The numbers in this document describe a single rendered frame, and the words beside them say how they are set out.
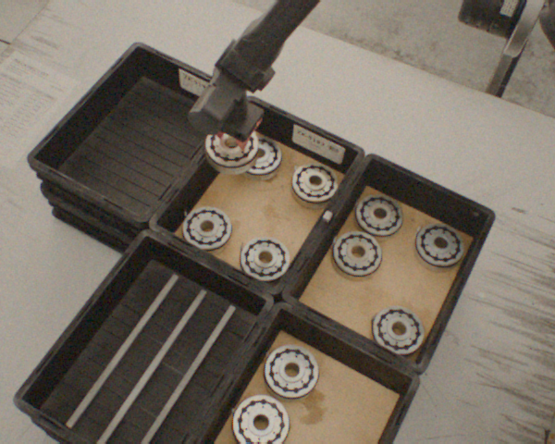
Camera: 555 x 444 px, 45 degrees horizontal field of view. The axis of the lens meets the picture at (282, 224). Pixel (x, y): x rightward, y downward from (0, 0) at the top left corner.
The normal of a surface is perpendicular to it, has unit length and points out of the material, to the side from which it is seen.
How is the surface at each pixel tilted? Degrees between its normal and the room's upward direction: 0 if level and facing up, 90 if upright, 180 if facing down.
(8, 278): 0
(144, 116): 0
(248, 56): 88
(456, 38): 0
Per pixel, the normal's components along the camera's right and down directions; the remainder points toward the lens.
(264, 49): -0.38, 0.77
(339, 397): 0.07, -0.50
